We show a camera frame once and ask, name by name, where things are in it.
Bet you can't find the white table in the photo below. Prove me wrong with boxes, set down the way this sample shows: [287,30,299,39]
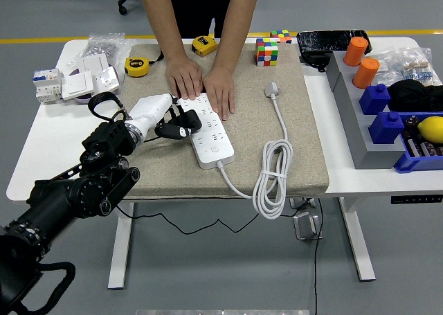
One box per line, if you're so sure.
[6,37,443,291]

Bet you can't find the thin black adapter cord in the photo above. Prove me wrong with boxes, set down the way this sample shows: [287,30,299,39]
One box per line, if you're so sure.
[115,136,295,235]

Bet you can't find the white wall socket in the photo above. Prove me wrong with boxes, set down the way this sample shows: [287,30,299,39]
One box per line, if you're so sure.
[91,66,121,93]

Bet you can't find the blue block with knob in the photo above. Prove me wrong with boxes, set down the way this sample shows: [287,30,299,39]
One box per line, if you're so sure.
[368,111,406,145]
[359,83,392,116]

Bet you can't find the person's right hand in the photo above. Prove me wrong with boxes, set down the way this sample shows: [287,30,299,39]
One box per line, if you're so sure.
[165,57,204,100]

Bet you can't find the person's torso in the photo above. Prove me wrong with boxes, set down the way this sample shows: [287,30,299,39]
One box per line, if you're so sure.
[171,0,238,39]

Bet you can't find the black cloth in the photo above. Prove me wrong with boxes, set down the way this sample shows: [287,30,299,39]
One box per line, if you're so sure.
[387,79,443,114]

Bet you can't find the clear bag of white parts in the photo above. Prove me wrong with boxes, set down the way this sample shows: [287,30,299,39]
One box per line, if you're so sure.
[375,50,405,84]

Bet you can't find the small black device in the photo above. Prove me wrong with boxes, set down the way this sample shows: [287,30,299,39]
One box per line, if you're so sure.
[299,51,329,73]

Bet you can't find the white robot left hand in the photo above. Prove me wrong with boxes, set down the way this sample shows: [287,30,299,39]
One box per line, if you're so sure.
[128,92,195,141]

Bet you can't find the black cracked flat device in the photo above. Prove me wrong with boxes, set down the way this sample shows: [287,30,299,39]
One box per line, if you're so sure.
[296,30,373,55]

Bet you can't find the black plug adapter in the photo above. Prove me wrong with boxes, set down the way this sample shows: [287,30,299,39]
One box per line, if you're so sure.
[169,109,204,133]

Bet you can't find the person's left hand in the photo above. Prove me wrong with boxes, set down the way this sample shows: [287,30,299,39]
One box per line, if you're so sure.
[202,67,236,122]

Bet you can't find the squarish yellow tape measure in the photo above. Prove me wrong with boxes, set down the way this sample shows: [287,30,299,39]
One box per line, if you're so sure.
[192,35,219,58]

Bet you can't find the white power cord with plug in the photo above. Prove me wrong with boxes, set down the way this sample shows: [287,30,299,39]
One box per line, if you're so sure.
[217,81,295,221]

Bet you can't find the large colourful puzzle cube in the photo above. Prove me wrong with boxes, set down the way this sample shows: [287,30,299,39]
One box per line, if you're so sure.
[255,37,280,68]

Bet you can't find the black floor cable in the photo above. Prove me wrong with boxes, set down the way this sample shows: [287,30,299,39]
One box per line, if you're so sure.
[313,197,325,315]

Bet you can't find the white wall switch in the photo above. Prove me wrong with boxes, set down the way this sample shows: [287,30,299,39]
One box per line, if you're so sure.
[61,71,96,100]
[71,53,111,77]

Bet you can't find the blue plastic bin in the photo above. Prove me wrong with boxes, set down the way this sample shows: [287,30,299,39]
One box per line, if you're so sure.
[393,111,443,174]

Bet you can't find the round yellow tape measure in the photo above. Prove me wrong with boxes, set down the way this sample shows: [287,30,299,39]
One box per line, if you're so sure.
[124,51,164,78]

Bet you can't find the small colourful puzzle cube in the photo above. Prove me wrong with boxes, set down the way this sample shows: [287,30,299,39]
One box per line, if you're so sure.
[269,30,293,45]

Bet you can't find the small silver metal bracket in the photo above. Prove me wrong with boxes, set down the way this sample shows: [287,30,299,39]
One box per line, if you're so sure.
[289,197,318,210]

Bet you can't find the yellow lemon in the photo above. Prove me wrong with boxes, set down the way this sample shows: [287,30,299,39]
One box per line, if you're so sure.
[417,116,443,144]

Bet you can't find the black table control panel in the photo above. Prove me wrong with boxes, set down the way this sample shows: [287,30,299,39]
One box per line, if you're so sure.
[390,195,443,206]

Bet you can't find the grey stepped stand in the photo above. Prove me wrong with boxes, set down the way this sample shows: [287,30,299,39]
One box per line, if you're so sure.
[325,50,416,170]

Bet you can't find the white power strip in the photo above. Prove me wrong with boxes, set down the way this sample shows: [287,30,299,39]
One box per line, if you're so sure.
[178,92,235,170]

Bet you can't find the large silver metal bracket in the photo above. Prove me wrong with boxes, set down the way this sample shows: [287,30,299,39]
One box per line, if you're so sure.
[292,210,323,242]

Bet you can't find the white circuit breaker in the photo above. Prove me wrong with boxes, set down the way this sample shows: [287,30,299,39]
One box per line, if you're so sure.
[33,68,65,105]

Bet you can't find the grey-brown mat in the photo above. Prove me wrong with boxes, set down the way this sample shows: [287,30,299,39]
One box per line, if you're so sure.
[103,43,330,201]

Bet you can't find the clear bag of blue-white parts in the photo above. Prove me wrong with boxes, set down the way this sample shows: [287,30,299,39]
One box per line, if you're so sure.
[397,46,435,87]

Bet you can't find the clear bag of metal screws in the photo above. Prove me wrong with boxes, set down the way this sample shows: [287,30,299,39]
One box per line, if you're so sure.
[78,33,126,62]

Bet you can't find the orange cylinder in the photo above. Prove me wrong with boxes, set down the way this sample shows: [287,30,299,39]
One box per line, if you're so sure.
[343,36,370,67]
[352,57,381,90]

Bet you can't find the purple bowl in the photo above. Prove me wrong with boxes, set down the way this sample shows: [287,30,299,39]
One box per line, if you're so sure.
[69,65,120,105]

